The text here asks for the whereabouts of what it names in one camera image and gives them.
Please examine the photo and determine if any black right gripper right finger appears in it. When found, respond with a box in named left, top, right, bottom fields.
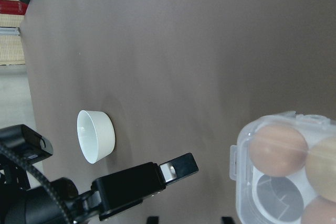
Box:
left=221, top=216, right=235, bottom=224

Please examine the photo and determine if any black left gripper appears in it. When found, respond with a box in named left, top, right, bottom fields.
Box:
left=1, top=178, right=100, bottom=223

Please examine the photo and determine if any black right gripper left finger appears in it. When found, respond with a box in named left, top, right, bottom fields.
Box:
left=146, top=216, right=159, bottom=224

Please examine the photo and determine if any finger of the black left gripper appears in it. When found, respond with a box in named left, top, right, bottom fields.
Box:
left=92, top=153, right=198, bottom=221

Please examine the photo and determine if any clear plastic egg box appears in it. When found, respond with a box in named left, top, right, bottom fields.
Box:
left=229, top=111, right=335, bottom=223

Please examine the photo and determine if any brown egg from bowl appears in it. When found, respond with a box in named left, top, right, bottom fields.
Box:
left=249, top=124, right=308, bottom=177

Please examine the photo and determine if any brown egg front cell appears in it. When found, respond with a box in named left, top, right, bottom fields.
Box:
left=301, top=197, right=335, bottom=224

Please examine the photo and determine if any brown egg cell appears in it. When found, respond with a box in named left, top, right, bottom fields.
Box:
left=301, top=197, right=335, bottom=224
left=305, top=136, right=335, bottom=202

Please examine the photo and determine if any brown egg back cell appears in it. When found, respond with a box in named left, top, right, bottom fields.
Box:
left=305, top=136, right=335, bottom=202

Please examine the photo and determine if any white ceramic bowl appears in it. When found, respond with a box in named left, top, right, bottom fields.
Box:
left=77, top=110, right=116, bottom=164

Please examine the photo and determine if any red cylinder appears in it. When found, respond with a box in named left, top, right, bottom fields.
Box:
left=0, top=0, right=28, bottom=15

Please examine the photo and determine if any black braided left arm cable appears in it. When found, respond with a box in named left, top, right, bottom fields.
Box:
left=0, top=142, right=71, bottom=224

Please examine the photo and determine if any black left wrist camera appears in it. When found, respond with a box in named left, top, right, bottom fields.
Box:
left=1, top=124, right=54, bottom=165

